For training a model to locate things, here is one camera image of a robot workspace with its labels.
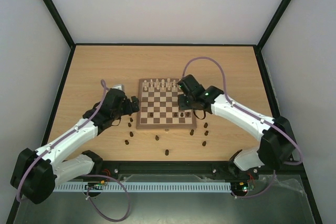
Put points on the light blue cable duct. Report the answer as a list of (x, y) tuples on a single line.
[(146, 187)]

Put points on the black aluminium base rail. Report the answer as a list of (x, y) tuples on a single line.
[(214, 169)]

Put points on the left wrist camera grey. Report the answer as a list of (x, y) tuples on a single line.
[(119, 87)]

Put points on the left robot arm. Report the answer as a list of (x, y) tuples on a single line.
[(37, 173)]

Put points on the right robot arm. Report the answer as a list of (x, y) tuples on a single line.
[(275, 136)]

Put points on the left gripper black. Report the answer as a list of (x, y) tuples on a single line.
[(129, 109)]

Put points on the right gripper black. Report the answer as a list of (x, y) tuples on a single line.
[(185, 102)]

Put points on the wooden chess board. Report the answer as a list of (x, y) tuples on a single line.
[(162, 104)]

